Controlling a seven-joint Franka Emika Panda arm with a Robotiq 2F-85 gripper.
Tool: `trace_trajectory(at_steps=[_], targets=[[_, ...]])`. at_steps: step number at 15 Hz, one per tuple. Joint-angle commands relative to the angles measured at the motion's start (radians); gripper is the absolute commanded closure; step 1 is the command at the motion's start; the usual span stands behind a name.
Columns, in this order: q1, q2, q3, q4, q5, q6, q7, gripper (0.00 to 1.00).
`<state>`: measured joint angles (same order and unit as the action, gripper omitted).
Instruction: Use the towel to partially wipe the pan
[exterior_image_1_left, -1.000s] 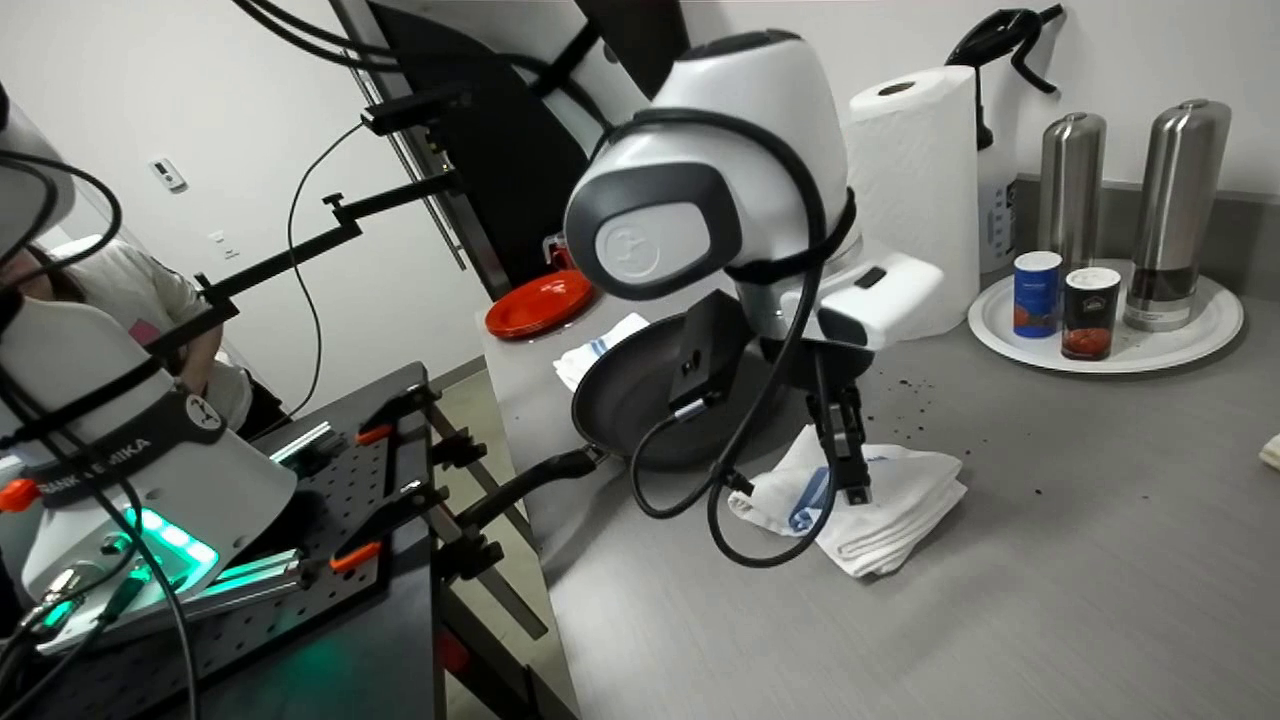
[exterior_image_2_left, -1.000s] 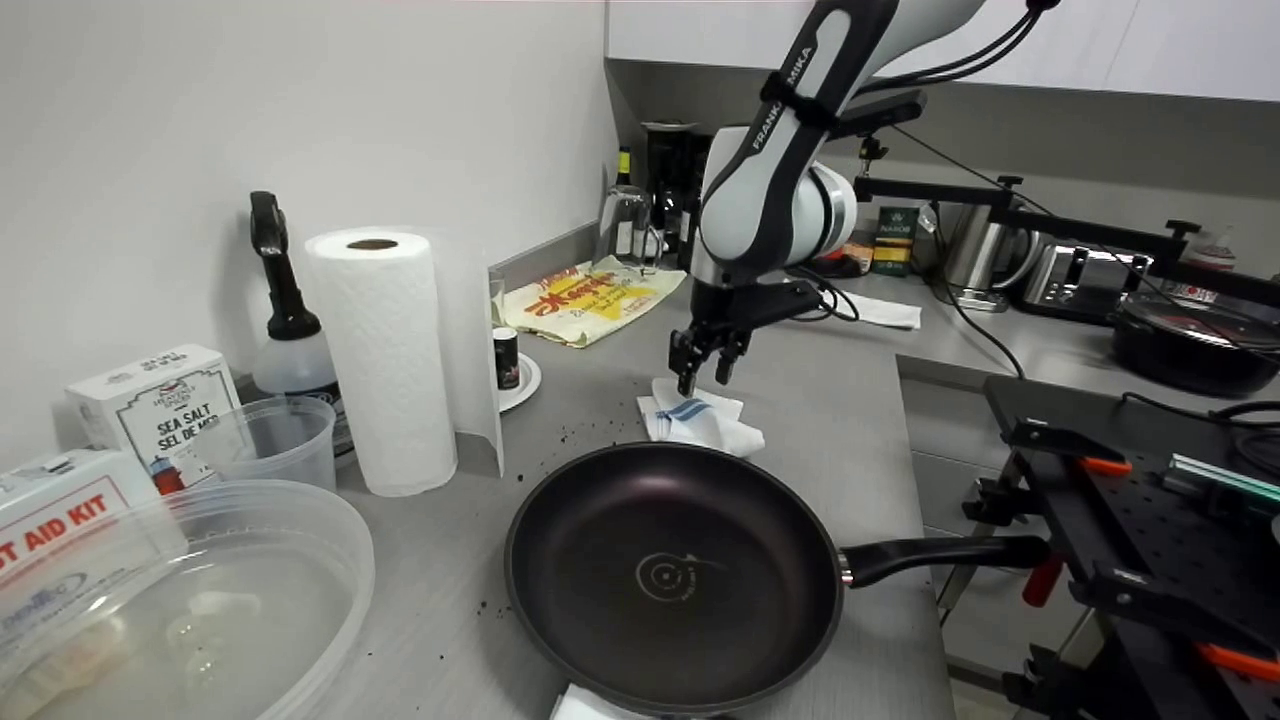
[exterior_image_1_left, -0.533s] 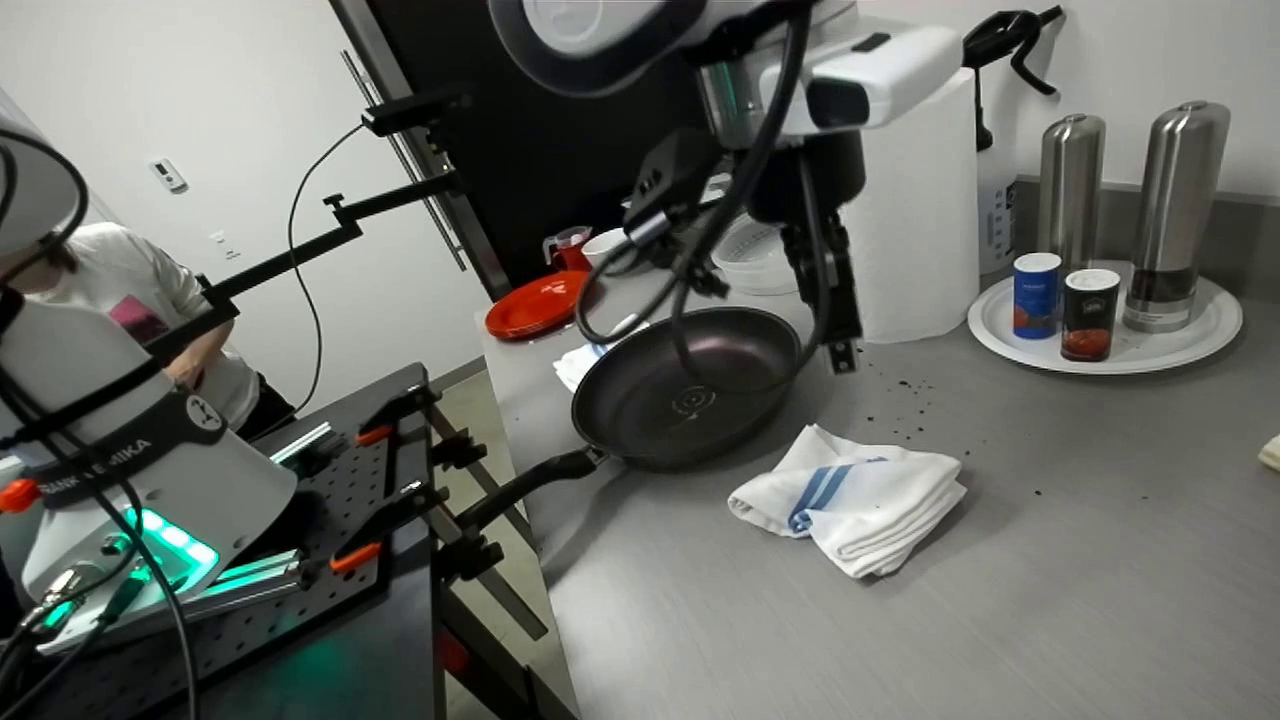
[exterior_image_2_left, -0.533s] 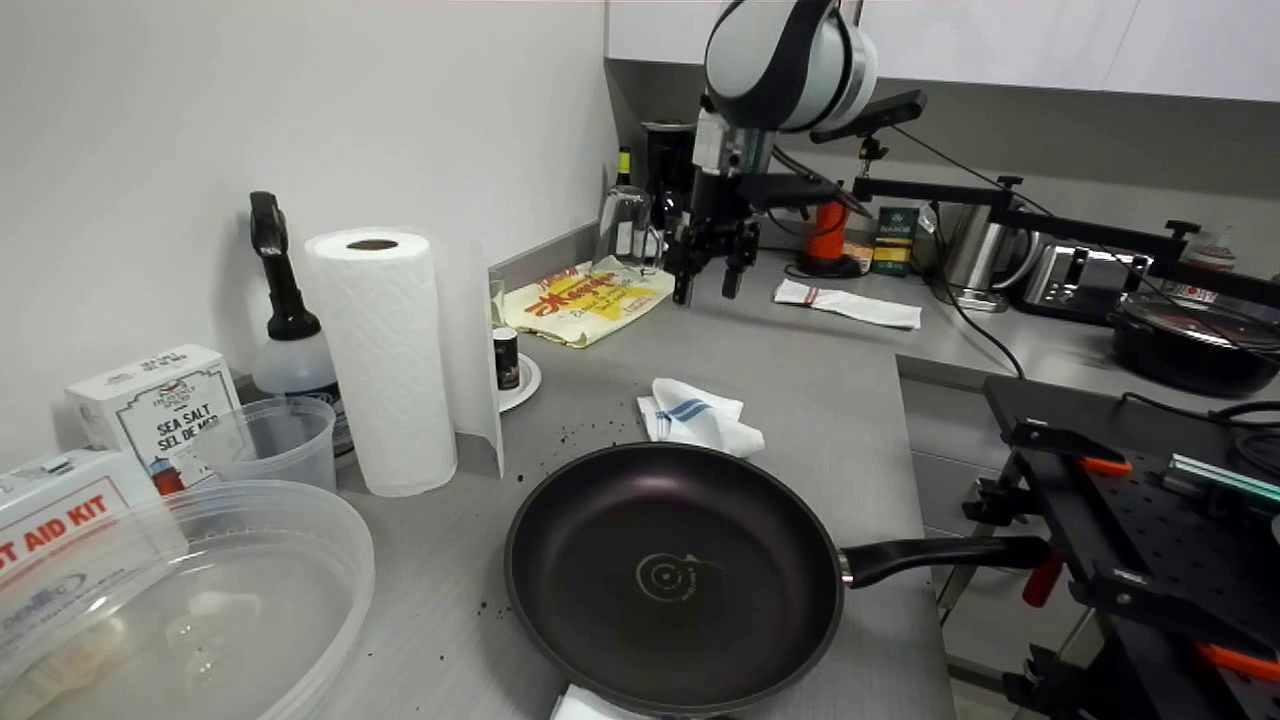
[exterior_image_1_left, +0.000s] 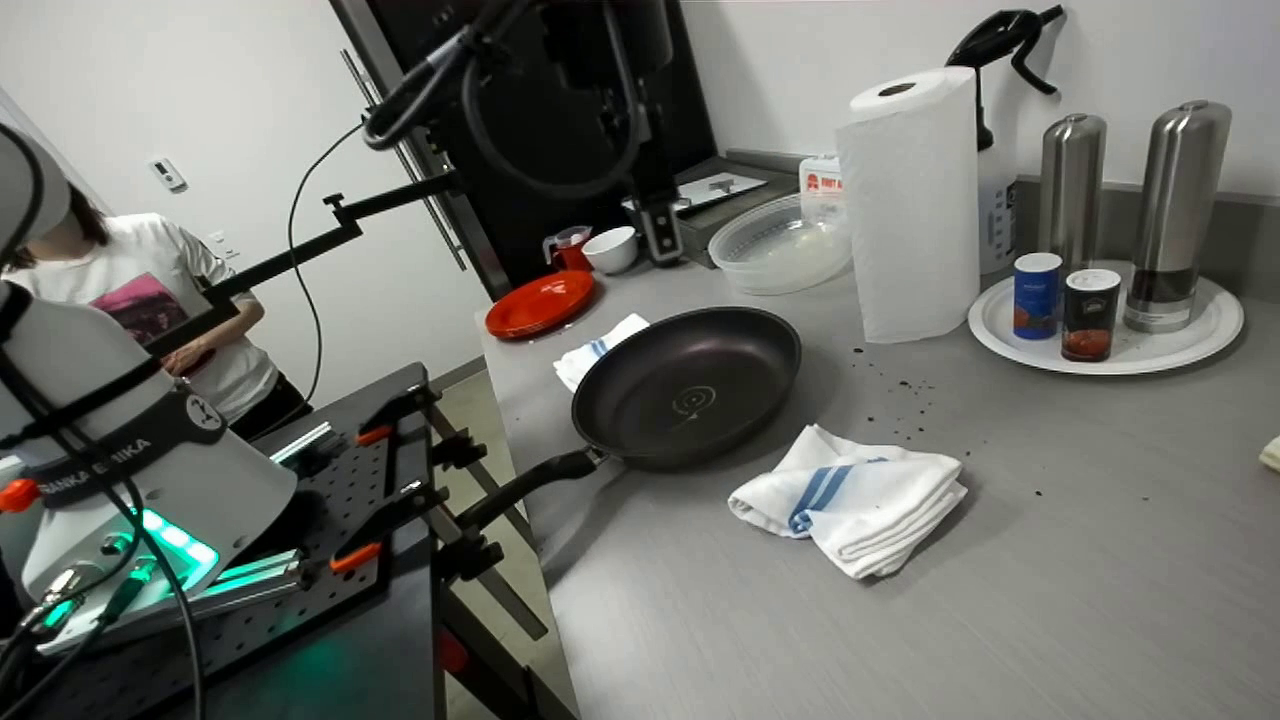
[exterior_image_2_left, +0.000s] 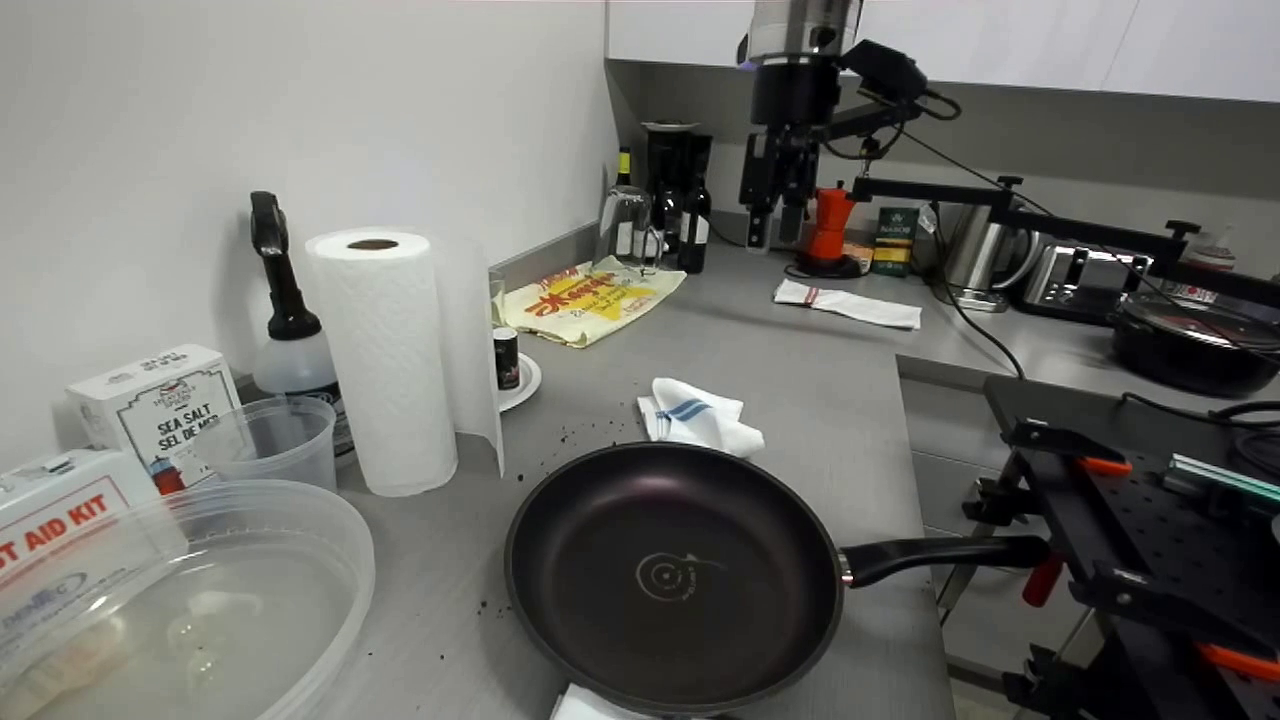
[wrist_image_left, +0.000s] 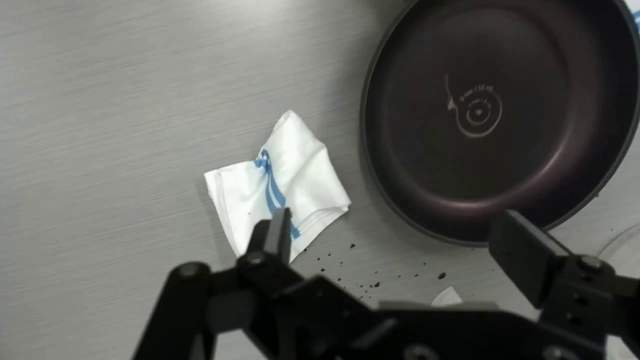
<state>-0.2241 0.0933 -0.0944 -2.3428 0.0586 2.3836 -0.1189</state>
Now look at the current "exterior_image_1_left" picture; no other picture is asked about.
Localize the round white plate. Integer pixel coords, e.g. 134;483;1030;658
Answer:
964;273;1253;378

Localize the white paper towel roll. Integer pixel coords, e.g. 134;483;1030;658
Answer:
837;64;989;349

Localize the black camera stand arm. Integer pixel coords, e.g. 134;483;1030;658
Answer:
134;164;462;363

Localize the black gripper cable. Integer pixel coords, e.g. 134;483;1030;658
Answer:
457;35;655;207

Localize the dark spice jar white lid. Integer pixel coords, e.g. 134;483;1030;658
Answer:
1060;262;1126;369

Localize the black stereo camera bar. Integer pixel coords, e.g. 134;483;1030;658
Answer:
359;78;472;147

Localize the black nonstick frying pan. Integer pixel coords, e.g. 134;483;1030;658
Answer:
450;305;807;535

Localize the white towel blue stripe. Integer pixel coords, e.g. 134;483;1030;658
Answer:
724;419;972;582

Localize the large clear plastic bowl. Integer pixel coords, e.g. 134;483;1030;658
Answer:
700;186;854;300

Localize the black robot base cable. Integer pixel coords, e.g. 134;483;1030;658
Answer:
0;274;213;720

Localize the silver metal bar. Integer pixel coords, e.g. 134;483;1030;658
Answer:
262;419;335;466

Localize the black clamp orange handle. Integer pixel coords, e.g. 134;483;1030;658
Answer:
324;483;504;582
430;623;537;720
350;384;491;470

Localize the flat grey booklet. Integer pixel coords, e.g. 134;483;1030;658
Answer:
672;164;771;217

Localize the red plate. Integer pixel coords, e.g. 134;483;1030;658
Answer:
481;266;605;344

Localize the tall stainless steel grinder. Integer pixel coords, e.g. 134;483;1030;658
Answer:
1124;96;1235;337

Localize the black wall cable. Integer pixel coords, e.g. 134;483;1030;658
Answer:
285;115;373;406

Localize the small white bowl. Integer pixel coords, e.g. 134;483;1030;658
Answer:
575;221;638;280

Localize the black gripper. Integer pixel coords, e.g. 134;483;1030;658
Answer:
634;153;691;266

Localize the short stainless steel grinder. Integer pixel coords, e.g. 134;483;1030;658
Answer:
1034;111;1112;273

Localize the blue spice jar white lid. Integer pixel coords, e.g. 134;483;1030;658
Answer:
1011;246;1068;344

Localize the person in white shirt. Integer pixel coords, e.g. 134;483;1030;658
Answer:
13;185;311;431

